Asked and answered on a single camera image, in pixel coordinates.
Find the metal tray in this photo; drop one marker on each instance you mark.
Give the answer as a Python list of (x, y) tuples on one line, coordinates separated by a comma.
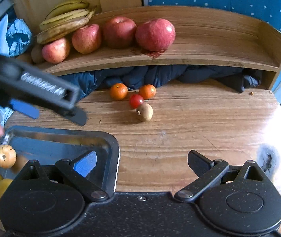
[(44, 143)]

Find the red cherry tomato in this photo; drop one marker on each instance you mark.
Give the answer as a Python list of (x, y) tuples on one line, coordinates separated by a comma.
[(137, 101)]

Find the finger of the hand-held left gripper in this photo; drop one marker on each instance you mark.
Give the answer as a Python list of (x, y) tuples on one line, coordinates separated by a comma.
[(26, 109), (77, 118)]

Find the yellow lemon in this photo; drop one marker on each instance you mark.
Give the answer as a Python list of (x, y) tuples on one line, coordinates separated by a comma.
[(4, 188)]

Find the dark blue cloth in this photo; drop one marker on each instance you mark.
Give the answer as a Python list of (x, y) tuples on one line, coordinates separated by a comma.
[(155, 75)]

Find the striped cream melon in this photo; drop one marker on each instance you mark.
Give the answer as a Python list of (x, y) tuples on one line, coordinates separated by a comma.
[(6, 156)]

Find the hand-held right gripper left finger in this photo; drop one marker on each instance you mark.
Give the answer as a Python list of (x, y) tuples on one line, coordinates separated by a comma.
[(86, 165)]

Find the small orange kumquat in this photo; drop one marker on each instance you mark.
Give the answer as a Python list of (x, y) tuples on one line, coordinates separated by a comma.
[(119, 91), (147, 91)]

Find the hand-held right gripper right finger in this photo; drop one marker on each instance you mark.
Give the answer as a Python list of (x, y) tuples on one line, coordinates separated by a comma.
[(199, 163)]

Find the brown kiwi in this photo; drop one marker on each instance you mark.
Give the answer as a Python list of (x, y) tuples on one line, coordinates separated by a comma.
[(37, 54)]

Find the red apple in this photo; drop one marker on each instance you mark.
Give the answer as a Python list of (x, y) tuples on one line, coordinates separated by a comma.
[(155, 34), (56, 50), (119, 32), (86, 39)]

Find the yellow banana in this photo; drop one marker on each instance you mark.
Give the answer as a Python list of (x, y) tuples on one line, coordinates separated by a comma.
[(67, 5), (66, 17)]

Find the brown spotted banana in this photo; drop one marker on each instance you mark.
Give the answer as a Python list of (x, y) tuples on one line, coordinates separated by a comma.
[(59, 30)]

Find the curved wooden shelf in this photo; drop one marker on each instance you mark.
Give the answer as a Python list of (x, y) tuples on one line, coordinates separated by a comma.
[(204, 42)]

